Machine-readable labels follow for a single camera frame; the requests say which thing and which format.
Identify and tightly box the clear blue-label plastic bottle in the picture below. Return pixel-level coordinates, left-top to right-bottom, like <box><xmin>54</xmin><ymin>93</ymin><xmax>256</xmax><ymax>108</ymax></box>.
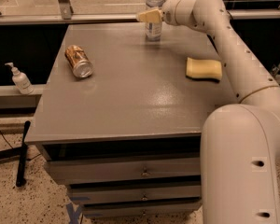
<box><xmin>146</xmin><ymin>0</ymin><xmax>165</xmax><ymax>41</ymax></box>

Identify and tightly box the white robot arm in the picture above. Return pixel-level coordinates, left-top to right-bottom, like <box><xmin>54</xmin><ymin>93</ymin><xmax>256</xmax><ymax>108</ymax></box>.
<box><xmin>136</xmin><ymin>0</ymin><xmax>280</xmax><ymax>224</ymax></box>

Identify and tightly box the white pump dispenser bottle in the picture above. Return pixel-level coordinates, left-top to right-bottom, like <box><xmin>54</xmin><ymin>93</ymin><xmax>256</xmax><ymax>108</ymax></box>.
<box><xmin>6</xmin><ymin>63</ymin><xmax>34</xmax><ymax>94</ymax></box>

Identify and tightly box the bottom grey drawer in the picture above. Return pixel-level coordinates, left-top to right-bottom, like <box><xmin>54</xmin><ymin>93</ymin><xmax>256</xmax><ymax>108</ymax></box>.
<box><xmin>82</xmin><ymin>200</ymin><xmax>201</xmax><ymax>218</ymax></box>

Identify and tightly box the grey drawer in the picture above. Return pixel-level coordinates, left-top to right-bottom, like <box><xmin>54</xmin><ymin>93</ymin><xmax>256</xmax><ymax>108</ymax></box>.
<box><xmin>82</xmin><ymin>200</ymin><xmax>201</xmax><ymax>218</ymax></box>
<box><xmin>44</xmin><ymin>158</ymin><xmax>200</xmax><ymax>185</ymax></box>
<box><xmin>67</xmin><ymin>184</ymin><xmax>201</xmax><ymax>204</ymax></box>

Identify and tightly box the black floor cable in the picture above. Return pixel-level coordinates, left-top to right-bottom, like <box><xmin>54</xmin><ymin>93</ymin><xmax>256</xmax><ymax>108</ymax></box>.
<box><xmin>0</xmin><ymin>123</ymin><xmax>41</xmax><ymax>161</ymax></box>

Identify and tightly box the black stick tool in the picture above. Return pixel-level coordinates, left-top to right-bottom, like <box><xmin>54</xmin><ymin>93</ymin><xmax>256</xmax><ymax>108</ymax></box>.
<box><xmin>16</xmin><ymin>121</ymin><xmax>31</xmax><ymax>188</ymax></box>

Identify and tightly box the middle grey drawer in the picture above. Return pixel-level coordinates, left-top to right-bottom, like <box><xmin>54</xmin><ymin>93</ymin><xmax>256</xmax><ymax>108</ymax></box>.
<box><xmin>67</xmin><ymin>184</ymin><xmax>201</xmax><ymax>204</ymax></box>

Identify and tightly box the yellow sponge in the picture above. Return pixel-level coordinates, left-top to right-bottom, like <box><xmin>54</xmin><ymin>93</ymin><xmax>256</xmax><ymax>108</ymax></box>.
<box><xmin>186</xmin><ymin>58</ymin><xmax>222</xmax><ymax>81</ymax></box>

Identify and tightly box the grey metal railing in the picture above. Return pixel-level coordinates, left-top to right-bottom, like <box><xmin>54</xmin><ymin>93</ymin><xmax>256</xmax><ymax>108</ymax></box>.
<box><xmin>0</xmin><ymin>0</ymin><xmax>280</xmax><ymax>26</ymax></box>

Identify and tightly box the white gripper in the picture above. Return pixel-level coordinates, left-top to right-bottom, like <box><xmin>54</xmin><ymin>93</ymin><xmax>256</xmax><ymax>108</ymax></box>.
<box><xmin>136</xmin><ymin>0</ymin><xmax>190</xmax><ymax>26</ymax></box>

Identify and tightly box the orange soda can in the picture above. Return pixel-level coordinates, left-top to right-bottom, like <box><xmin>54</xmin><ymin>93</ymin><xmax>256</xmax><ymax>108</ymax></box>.
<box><xmin>64</xmin><ymin>45</ymin><xmax>93</xmax><ymax>78</ymax></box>

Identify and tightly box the top grey drawer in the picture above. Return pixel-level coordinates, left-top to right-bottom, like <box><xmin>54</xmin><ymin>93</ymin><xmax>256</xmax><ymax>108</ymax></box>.
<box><xmin>44</xmin><ymin>158</ymin><xmax>200</xmax><ymax>185</ymax></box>

